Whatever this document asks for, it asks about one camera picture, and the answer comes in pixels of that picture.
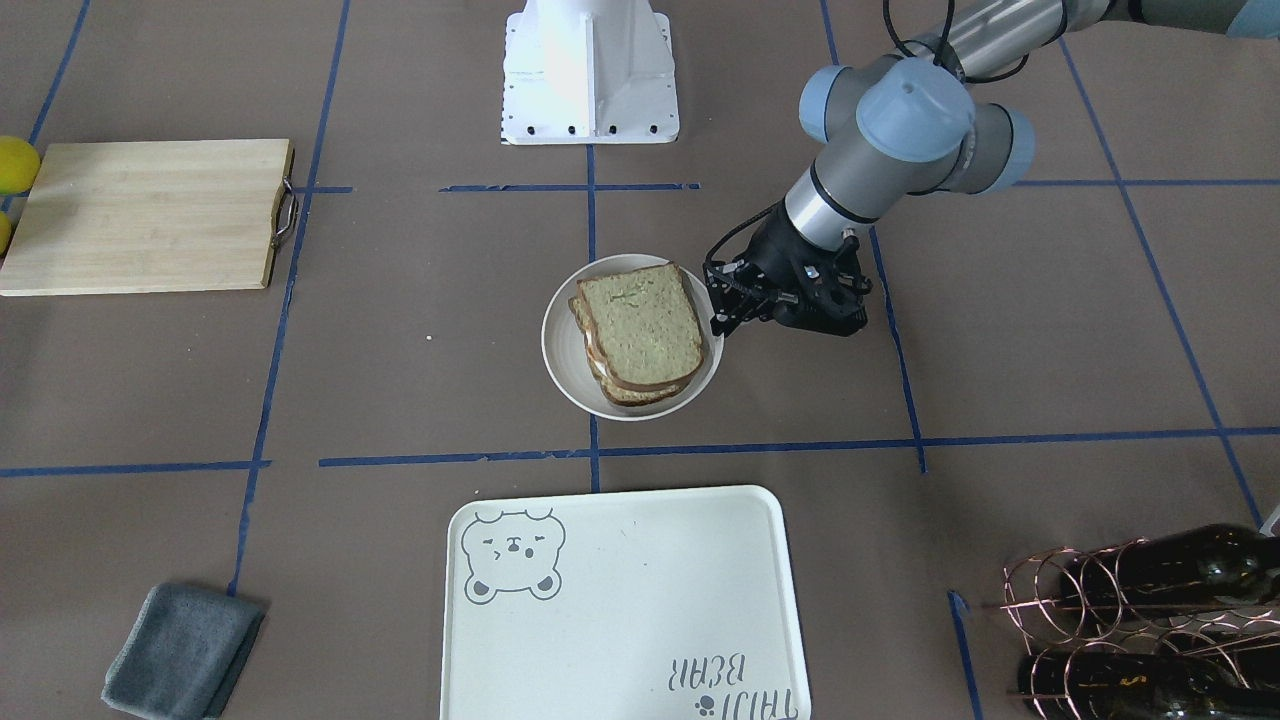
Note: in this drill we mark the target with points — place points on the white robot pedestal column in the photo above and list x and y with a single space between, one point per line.
579 72

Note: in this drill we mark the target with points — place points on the front green wine bottle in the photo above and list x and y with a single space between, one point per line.
1214 566

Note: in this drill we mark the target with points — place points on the copper wire bottle rack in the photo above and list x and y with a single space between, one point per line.
1243 639

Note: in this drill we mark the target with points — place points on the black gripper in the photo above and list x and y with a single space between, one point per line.
771 250

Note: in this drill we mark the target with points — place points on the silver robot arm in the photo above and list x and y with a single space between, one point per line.
907 125

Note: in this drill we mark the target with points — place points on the bread slice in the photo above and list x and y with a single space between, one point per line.
644 325

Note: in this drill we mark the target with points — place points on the bottom toast slice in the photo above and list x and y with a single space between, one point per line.
611 389

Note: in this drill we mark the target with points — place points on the wooden cutting board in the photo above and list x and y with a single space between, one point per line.
149 217

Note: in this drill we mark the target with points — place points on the grey folded cloth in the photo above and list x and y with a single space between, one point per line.
185 654

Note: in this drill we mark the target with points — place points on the white round plate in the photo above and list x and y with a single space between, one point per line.
564 357

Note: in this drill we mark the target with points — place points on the metal cutting board handle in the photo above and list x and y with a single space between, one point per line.
286 215

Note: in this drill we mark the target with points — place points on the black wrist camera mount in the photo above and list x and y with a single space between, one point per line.
827 297

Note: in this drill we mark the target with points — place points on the middle green wine bottle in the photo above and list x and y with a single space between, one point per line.
1090 684

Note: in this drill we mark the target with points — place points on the green wine bottle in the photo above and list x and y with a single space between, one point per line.
1090 684
1214 566

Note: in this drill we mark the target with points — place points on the yellow lemon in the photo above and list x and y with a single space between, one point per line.
19 164

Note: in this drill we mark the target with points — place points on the cream bear serving tray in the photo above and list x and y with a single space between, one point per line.
662 604

